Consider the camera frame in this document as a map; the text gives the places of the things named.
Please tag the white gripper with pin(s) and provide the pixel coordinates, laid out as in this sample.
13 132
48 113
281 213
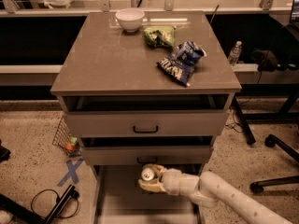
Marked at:
172 181

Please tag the green soda can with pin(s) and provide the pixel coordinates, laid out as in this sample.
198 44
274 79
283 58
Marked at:
147 174

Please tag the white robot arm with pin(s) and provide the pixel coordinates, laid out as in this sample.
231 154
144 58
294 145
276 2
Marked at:
206 190

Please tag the open bottom drawer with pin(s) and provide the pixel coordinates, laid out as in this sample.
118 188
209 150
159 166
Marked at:
120 200

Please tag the middle drawer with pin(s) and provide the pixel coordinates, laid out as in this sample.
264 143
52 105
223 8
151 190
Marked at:
143 150

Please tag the grey drawer cabinet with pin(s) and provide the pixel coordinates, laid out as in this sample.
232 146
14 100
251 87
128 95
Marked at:
110 70

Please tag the top drawer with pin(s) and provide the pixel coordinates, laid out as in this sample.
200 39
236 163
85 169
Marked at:
146 123

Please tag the orange green item in basket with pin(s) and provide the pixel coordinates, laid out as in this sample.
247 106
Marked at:
72 144

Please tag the black office chair base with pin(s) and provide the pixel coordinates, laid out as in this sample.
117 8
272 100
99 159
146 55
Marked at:
281 172

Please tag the black table leg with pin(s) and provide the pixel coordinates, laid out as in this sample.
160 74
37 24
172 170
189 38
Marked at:
246 129

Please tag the blue chip bag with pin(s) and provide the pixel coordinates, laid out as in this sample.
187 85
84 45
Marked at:
180 65

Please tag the green chip bag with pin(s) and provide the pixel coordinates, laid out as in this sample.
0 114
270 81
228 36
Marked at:
160 36

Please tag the clear plastic water bottle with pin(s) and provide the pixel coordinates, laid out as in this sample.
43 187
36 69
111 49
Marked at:
235 53

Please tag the white ceramic bowl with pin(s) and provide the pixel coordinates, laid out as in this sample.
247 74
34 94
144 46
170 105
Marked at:
130 19

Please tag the wire mesh basket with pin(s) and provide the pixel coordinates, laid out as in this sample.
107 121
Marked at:
61 137

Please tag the black stand with cable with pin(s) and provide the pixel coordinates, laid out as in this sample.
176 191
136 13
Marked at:
46 206

